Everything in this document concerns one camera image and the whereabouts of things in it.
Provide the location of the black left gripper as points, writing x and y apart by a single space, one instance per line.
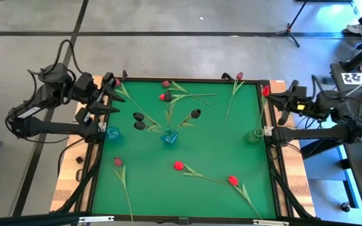
85 89

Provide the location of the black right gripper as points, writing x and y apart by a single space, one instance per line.
303 95

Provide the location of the dark pink artificial tulip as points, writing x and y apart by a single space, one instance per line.
239 76
165 83
118 161
117 82

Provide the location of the small round teal glass vase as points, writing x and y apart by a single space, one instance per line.
112 132

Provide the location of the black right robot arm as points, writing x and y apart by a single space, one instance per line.
310 133

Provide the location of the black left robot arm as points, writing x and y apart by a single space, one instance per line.
49 127

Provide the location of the green glass vase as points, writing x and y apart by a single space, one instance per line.
252 138

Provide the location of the tall angular blue glass vase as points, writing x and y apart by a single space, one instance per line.
169 137

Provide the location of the small black block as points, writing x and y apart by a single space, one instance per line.
79 159

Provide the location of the dark grey side desk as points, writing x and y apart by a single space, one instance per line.
338 75

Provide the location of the black tripod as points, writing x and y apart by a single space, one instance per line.
289 31

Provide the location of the black clip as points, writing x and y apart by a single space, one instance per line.
78 175

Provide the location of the white label sign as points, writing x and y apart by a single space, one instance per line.
360 78

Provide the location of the green table mat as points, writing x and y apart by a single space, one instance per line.
200 150

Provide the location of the black castor wheel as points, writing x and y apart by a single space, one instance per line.
345 206

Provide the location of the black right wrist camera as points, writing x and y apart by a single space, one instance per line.
300 106

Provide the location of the white arm base bracket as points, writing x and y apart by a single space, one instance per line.
268 131
102 126

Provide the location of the black table edge frame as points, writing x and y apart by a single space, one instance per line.
200 79

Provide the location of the silver aluminium bracket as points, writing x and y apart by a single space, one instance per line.
96 218
270 223

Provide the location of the black aluminium rig frame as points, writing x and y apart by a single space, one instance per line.
27 219

